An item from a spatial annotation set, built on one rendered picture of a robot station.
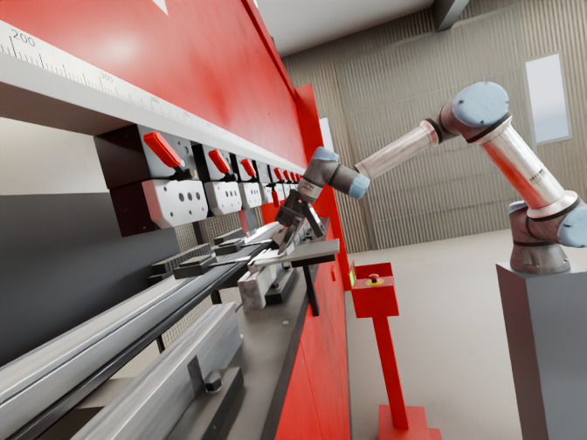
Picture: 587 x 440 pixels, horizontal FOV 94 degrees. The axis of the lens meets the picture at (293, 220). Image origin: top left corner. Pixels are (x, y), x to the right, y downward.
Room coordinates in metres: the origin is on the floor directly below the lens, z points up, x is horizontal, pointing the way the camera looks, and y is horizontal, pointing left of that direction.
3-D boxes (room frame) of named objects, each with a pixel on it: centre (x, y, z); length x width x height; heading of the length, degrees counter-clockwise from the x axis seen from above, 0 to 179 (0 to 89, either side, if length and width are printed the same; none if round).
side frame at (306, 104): (3.19, -0.10, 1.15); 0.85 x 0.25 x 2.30; 79
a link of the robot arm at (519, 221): (0.88, -0.77, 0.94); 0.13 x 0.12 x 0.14; 171
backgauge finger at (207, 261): (0.97, 0.31, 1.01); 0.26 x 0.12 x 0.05; 79
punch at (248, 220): (0.93, 0.15, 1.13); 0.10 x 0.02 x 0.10; 169
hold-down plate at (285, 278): (0.95, 0.08, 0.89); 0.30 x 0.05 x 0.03; 169
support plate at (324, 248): (0.90, 0.00, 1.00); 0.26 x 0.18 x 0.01; 79
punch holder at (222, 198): (0.70, 0.19, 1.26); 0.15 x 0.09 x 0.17; 169
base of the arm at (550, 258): (0.89, -0.78, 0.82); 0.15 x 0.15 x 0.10
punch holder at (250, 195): (0.90, 0.15, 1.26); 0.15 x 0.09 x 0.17; 169
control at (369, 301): (1.10, -0.27, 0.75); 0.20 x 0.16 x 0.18; 161
